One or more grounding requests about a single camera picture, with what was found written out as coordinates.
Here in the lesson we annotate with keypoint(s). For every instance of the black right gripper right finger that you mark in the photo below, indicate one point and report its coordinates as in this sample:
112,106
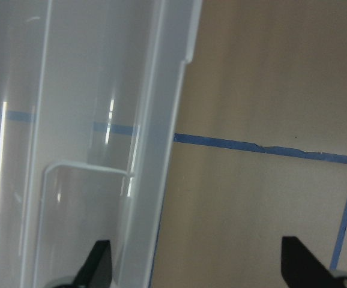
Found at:
300,268

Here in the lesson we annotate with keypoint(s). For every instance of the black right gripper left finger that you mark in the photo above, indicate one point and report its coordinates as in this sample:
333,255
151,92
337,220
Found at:
97,269

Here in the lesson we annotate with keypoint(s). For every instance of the clear plastic box lid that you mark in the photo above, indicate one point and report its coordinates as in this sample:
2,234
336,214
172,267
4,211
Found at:
89,95

